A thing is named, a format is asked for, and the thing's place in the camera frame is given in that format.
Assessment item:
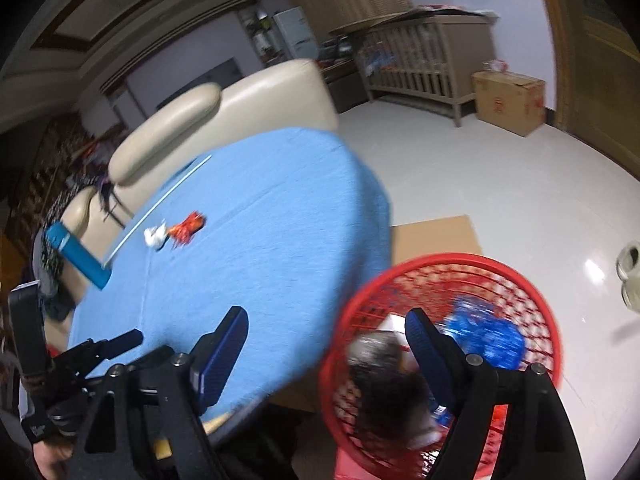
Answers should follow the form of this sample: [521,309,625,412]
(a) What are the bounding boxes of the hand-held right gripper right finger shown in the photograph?
[404,308,588,480]

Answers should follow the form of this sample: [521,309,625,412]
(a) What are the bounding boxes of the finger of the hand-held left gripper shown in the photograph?
[54,329,145,387]

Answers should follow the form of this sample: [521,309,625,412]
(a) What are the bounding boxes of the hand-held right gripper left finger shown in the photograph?
[72,305,250,480]

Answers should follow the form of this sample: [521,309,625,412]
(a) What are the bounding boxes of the black plastic bag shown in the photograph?
[345,332,442,452]

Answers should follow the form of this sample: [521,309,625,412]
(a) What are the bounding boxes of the blue plastic bag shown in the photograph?
[435,296,526,376]

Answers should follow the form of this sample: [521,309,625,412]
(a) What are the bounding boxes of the red mesh basket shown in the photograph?
[318,254,563,480]

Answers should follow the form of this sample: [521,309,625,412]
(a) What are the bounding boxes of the person's left hand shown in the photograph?
[32,441,76,480]

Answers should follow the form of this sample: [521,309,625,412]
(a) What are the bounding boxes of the dark patterned clothes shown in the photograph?
[30,190,78,322]

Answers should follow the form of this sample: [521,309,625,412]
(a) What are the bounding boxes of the blue thermos bottle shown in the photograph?
[45,222,111,291]

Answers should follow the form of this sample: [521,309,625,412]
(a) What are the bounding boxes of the white tissue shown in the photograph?
[144,220,170,252]

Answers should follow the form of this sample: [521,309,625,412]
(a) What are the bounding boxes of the blue tablecloth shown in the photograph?
[65,127,393,426]

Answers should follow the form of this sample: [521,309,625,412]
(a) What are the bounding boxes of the orange snack wrapper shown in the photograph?
[167,211,207,249]

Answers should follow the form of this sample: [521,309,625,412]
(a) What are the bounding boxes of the thin white rod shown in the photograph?
[102,155,213,266]

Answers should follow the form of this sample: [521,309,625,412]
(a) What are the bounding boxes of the dark display shelf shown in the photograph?
[15,112,126,243]

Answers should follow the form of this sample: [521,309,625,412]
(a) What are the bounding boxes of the cardboard box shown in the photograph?
[471,71,547,137]

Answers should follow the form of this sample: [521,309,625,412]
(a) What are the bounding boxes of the cream leather sofa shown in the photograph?
[50,58,341,341]

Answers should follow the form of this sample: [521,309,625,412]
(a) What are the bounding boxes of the black television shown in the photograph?
[155,58,246,111]

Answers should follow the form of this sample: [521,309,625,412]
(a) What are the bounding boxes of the wooden crib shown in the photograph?
[330,7,501,128]

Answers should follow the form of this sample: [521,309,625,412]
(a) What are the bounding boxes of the white standing air conditioner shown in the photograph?
[272,6,321,61]

